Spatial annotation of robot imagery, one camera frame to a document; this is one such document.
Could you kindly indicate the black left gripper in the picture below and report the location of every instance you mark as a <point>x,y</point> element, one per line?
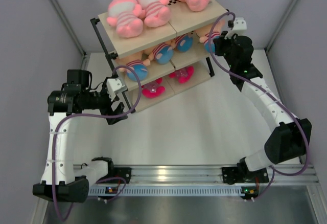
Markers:
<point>108,110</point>

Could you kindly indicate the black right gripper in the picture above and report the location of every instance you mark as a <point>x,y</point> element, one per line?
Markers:
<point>220,41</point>

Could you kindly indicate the black-haired doll plush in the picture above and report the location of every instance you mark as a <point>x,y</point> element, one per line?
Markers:
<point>207,35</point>

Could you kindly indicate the blue pants boy plush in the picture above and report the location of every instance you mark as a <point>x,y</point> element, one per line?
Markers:
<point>183,42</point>
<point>136,62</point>
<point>161,53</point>

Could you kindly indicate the magenta legs doll plush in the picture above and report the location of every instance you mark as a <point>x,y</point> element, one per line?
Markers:
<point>183,75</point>
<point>153,89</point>

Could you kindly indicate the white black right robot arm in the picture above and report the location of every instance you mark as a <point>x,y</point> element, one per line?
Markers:
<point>290,135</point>

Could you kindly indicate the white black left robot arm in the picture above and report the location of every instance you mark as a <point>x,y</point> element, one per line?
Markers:
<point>60,182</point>

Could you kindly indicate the beige three-tier shelf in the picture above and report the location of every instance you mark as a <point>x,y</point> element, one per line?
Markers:
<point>182,21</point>

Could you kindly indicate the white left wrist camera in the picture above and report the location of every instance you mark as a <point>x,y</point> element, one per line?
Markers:
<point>115,86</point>

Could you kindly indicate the white slotted cable duct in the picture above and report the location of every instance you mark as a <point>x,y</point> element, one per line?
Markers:
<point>107,191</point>

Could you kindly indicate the right aluminium frame post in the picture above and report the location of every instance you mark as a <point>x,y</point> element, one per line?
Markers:
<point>281,24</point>

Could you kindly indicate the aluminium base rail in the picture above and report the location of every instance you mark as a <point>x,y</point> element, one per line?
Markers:
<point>207,174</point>

